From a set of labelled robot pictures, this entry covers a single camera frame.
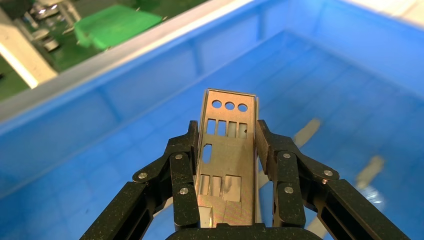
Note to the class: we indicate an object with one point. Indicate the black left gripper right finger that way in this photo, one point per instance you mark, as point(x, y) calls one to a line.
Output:
point(286, 185)

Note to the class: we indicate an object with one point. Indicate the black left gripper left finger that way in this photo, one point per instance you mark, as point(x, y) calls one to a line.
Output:
point(180, 172)

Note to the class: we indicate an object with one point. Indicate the silver metal IO shield plate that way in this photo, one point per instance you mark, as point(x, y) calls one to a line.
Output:
point(232, 152)

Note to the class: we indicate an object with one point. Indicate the blue plastic tray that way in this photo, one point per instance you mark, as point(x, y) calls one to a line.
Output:
point(99, 149)

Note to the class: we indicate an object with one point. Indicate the green plastic box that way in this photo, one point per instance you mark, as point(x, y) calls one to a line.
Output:
point(116, 23)

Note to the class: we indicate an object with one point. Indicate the grey masking tape strip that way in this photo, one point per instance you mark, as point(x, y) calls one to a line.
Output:
point(369, 172)
point(308, 132)

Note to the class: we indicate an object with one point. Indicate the white square beam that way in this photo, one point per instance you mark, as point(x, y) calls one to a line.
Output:
point(23, 59)

